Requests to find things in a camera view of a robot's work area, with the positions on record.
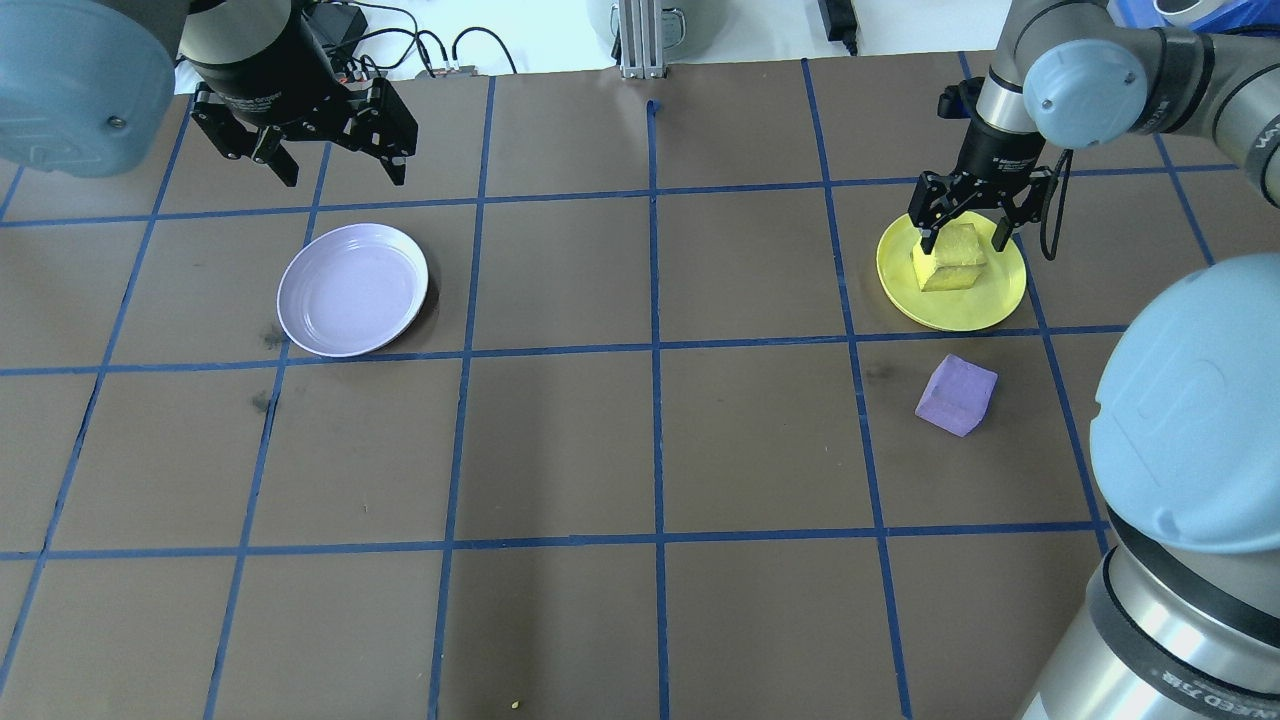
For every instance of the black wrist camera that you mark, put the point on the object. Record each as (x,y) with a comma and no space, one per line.
(955,100)

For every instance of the yellow foam block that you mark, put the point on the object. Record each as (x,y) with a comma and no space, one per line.
(950,265)

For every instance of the purple plate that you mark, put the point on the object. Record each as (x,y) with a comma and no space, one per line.
(350,295)

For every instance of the plain black electronics box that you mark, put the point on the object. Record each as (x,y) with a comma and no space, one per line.
(335,25)

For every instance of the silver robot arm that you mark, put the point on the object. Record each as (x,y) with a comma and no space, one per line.
(1190,400)
(70,80)

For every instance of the purple foam block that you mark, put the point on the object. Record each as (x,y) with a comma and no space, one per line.
(955,395)

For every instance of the yellow plate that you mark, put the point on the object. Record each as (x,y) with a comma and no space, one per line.
(985,310)

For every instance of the black power adapter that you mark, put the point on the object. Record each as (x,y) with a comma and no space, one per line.
(835,15)

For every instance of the white mug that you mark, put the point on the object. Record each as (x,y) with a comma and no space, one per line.
(1180,10)

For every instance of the blue plastic bin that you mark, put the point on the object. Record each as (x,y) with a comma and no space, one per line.
(1245,8)

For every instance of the aluminium profile post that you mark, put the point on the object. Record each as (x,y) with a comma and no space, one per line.
(640,40)

